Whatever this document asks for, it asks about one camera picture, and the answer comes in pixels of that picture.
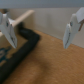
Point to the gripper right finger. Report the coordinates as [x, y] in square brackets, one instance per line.
[71, 30]

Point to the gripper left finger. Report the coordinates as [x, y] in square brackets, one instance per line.
[8, 30]

